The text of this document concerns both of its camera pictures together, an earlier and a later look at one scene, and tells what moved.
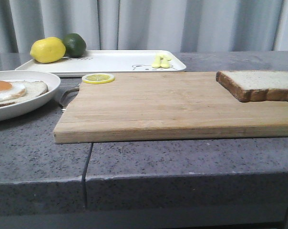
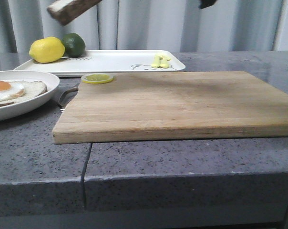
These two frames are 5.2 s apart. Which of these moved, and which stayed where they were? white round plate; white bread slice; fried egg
Moved: white bread slice
Stayed: white round plate; fried egg
